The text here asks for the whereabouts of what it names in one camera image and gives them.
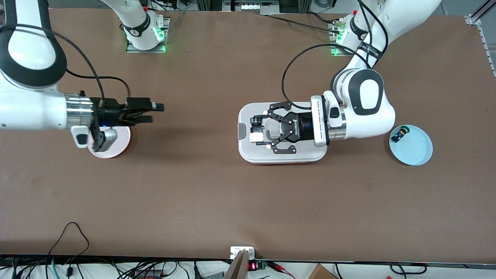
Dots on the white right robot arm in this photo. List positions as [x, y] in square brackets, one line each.
[35, 112]

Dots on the tan wooden board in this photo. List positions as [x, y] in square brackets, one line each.
[238, 267]

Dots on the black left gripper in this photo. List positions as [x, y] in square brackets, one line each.
[303, 128]

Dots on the small white mounted device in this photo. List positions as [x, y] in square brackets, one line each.
[237, 251]

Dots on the aluminium frame rail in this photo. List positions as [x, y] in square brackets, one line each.
[487, 46]

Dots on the pink round plate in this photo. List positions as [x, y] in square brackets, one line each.
[116, 149]

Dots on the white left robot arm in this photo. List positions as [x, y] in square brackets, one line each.
[368, 116]

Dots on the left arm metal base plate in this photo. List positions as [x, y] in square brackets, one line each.
[334, 48]

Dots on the metal frame with white panel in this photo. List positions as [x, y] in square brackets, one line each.
[250, 6]

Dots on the white lidded container box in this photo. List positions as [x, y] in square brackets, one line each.
[306, 153]

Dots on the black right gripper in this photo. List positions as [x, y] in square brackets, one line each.
[107, 111]

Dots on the red digit display module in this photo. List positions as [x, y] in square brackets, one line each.
[252, 266]

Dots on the light blue round plate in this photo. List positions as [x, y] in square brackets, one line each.
[414, 149]

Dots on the brown cardboard box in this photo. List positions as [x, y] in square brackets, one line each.
[321, 273]

